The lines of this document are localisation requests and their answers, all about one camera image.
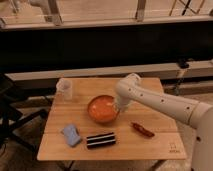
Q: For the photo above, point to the orange ceramic bowl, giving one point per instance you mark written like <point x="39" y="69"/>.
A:
<point x="101" y="109"/>

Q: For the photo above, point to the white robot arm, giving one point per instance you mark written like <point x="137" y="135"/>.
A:
<point x="196" y="114"/>

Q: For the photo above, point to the clear plastic cup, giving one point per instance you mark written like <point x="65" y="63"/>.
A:
<point x="64" y="87"/>

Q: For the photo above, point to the black white striped box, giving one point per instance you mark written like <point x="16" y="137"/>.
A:
<point x="100" y="140"/>

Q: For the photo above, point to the dark red chili pepper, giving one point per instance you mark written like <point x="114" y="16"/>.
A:
<point x="142" y="130"/>

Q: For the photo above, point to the black chair frame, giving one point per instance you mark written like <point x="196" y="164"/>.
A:
<point x="10" y="116"/>

